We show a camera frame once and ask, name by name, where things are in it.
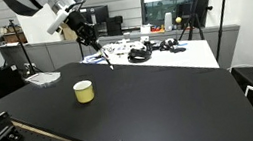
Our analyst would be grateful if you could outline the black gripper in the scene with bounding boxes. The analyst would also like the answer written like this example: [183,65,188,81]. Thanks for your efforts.
[66,7,105,56]

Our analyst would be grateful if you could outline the black and white pen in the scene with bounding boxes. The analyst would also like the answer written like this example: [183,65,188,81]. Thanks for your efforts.
[97,45,115,73]

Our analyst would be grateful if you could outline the yellow enamel mug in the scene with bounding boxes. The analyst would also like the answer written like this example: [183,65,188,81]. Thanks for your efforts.
[72,79,97,106]

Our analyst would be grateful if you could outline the white parts clutter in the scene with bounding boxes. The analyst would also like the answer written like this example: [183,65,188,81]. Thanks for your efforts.
[100,34,153,58]

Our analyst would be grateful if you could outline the black computer tower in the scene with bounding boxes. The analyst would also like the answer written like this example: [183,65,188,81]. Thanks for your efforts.
[105,14,126,38]

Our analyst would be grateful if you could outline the black desktop monitor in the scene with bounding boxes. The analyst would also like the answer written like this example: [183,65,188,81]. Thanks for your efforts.
[79,4,113,38]

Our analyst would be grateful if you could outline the black headset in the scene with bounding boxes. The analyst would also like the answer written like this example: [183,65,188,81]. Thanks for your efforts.
[125,44,154,65]

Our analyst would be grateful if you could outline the small white box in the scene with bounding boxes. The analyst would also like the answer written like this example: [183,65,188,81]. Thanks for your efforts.
[139,23,153,36]

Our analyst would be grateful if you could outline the aluminium mounting plate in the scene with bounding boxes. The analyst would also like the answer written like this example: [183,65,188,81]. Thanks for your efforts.
[23,68,64,89]

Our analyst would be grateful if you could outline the black controller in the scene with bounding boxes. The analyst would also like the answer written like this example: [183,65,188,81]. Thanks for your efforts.
[156,36,187,56]

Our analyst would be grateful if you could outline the white cylinder speaker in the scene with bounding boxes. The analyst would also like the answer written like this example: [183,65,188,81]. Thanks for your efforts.
[161,11,176,32]

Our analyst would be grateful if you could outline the black tripod with thin legs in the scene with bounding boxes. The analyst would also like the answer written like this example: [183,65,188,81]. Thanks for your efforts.
[7,15,43,79]

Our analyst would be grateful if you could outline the yellow ball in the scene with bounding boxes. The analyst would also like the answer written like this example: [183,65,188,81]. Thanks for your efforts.
[174,16,183,25]

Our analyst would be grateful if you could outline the white table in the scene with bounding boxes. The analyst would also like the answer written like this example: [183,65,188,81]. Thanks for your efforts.
[78,26,221,89]

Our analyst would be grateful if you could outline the black low cabinet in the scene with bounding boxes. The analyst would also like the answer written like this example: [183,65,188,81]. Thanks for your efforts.
[0,61,32,101]

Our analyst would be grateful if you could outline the black stand pole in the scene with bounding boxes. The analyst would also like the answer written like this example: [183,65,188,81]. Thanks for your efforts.
[206,0,246,63]

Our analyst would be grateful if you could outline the blue cable coil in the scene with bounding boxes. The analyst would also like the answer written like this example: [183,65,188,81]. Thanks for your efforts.
[81,53,104,66]

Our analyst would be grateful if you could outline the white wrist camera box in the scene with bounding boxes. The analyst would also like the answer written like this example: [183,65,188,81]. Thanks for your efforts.
[43,9,72,37]

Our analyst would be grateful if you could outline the large wall monitor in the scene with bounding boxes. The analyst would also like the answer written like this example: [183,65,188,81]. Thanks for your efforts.
[139,0,215,31]

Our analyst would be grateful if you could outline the black camera tripod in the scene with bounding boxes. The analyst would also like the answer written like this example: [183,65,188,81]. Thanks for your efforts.
[172,0,220,44]

